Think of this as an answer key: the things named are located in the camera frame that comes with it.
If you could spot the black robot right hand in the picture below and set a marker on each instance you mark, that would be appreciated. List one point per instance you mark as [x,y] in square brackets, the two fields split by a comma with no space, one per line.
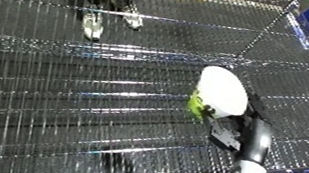
[256,138]

